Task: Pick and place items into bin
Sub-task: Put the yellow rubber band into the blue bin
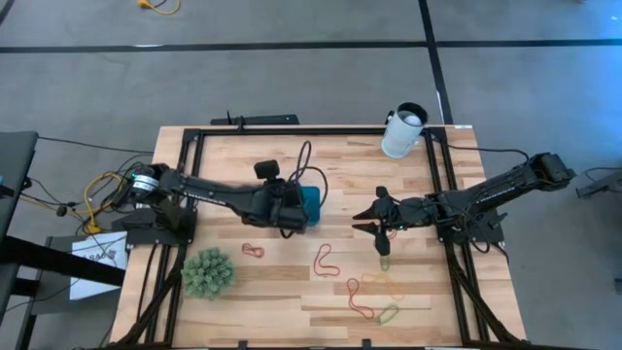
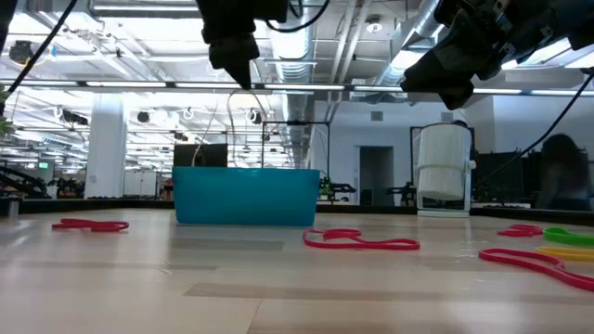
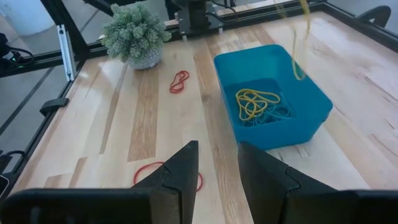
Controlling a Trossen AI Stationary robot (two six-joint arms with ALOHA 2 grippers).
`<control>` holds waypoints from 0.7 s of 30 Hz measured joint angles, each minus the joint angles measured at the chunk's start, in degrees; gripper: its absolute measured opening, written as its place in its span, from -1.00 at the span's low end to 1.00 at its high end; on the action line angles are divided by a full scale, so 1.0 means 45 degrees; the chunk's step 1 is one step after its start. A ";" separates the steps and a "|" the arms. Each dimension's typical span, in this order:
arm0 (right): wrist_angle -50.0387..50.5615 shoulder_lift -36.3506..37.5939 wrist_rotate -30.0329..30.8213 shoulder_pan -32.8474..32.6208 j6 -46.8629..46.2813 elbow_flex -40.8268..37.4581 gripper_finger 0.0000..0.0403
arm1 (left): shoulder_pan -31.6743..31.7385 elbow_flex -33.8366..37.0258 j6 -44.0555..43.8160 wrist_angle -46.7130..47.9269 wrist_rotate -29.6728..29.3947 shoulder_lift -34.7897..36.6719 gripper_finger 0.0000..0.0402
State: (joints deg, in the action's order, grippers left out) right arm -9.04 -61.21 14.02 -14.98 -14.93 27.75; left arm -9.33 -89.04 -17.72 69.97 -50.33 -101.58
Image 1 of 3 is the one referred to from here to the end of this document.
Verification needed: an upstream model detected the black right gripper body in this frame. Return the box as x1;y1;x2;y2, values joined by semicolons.
373;187;409;258

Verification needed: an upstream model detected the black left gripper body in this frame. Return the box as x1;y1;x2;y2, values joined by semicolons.
242;160;310;232

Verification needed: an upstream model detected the yellow rubber band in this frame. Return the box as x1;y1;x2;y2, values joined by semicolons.
362;271;405;301

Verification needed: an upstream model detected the teal plastic bin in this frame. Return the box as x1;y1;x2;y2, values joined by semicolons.
299;185;323;228

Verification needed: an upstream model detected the light grey cylindrical cup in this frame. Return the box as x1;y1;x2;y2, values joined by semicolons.
381;101;431;159

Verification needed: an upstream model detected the black flat box with antenna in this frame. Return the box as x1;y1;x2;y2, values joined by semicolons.
210;110;300;126

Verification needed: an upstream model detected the green artificial plant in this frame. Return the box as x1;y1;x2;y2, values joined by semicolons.
181;247;238;300

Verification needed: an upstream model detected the white paper sheet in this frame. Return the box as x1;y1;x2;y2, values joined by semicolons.
69;230;129;301

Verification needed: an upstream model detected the black desk leg bar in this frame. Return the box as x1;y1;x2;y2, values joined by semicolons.
0;236;126;288

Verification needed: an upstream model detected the dark grey desk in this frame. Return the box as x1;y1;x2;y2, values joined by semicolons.
0;130;39;322

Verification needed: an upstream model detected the black left wrist camera cable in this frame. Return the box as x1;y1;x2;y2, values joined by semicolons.
286;139;330;218

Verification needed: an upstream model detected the black aluminium table frame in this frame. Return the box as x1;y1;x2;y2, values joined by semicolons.
114;126;524;350

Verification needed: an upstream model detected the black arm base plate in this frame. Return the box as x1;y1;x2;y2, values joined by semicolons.
433;203;509;244
112;208;198;250

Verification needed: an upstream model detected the yellow cable bundle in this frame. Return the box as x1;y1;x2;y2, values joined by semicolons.
83;171;126;235

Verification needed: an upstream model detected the yellow floor cable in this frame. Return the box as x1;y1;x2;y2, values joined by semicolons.
137;0;182;17

